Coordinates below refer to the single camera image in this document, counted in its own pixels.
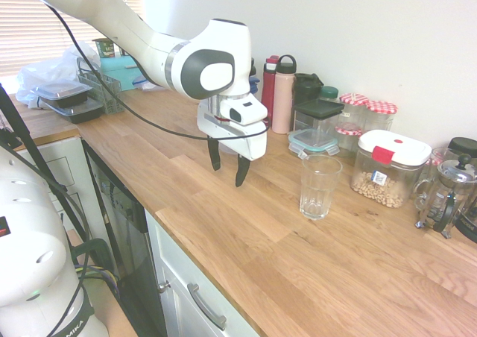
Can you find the green metal clamp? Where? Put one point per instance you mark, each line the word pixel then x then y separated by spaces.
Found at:
pixel 97 249

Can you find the black camera stand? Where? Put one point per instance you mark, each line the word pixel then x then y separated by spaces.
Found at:
pixel 28 139

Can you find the clear zip bag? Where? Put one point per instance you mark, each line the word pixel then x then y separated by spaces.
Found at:
pixel 143 84

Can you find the square canister black lid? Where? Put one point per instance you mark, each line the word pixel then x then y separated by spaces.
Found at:
pixel 318 109

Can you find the red checkered lid glass jar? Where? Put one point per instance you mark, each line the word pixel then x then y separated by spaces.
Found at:
pixel 354 99
pixel 380 107

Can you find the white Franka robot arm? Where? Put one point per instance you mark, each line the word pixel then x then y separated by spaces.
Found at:
pixel 112 16

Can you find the red water bottle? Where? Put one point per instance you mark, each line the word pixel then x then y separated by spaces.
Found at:
pixel 268 94

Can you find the black Bodum kettle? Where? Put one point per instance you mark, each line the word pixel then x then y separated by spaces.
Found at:
pixel 467 221

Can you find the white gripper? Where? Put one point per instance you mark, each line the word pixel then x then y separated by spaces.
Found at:
pixel 249 143

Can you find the clear glass jar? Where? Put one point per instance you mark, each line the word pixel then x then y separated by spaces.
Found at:
pixel 439 156

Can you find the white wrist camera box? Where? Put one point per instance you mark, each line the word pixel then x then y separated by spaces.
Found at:
pixel 246 111

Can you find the black takeout container clear lid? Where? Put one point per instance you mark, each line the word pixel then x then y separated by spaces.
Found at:
pixel 61 91
pixel 80 111

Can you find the small red checkered lid jar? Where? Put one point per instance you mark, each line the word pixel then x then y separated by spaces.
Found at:
pixel 348 132

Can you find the white plastic bag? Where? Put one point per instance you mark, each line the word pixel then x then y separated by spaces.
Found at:
pixel 74 59

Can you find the metal cabinet knob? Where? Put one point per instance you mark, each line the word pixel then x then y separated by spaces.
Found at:
pixel 164 286

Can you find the clear jar green lid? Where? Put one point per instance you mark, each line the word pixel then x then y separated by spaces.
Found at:
pixel 329 92

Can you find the black dishwasher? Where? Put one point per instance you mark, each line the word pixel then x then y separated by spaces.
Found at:
pixel 126 225

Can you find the glass container teal lid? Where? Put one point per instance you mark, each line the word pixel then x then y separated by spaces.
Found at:
pixel 313 143

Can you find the black shaker bottle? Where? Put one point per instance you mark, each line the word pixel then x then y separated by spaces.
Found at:
pixel 307 89

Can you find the white kitchen cabinet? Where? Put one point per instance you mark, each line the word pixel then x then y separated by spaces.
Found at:
pixel 175 262

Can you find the grey plastic basket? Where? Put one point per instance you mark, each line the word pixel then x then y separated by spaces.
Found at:
pixel 112 98

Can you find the pink bottle black lid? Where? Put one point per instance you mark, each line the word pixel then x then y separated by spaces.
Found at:
pixel 283 102

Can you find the jar with black lid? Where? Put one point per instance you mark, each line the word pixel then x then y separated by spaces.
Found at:
pixel 464 145

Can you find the window blinds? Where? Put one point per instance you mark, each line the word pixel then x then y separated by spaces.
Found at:
pixel 37 35

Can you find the chrome French press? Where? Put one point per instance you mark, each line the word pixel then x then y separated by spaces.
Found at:
pixel 454 188

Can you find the green paper cup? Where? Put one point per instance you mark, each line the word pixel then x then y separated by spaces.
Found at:
pixel 105 48

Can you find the cereal canister white lid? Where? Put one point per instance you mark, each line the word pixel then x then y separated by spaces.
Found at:
pixel 391 154

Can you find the clear drinking glass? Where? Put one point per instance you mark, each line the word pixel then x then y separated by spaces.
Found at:
pixel 320 188

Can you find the teal box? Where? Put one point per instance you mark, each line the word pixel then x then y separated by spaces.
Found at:
pixel 115 72

